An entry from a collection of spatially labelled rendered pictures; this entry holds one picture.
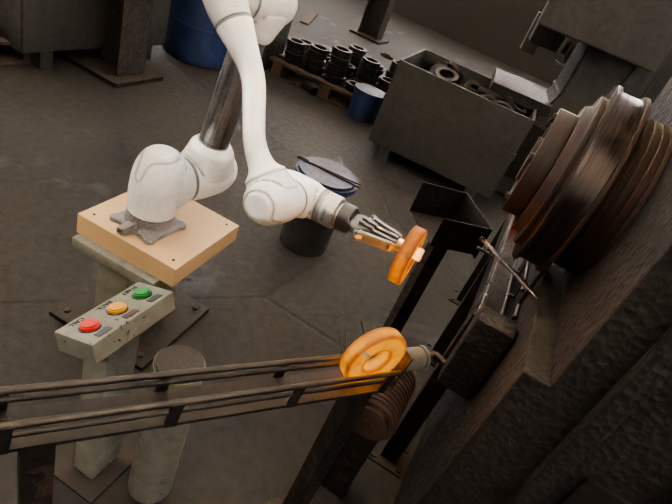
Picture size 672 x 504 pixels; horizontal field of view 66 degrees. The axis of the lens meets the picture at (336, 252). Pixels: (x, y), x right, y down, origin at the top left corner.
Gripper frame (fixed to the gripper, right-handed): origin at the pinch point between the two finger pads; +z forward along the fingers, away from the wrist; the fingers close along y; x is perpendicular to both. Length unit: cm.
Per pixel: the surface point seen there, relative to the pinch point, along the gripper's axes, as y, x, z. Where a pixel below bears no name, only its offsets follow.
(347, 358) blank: 32.2, -12.5, 1.2
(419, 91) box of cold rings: -254, -21, -70
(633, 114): -13, 46, 30
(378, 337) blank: 28.3, -6.6, 5.0
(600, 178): -1.8, 34.1, 29.8
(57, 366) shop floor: 30, -80, -85
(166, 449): 46, -57, -30
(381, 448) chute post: -15, -85, 17
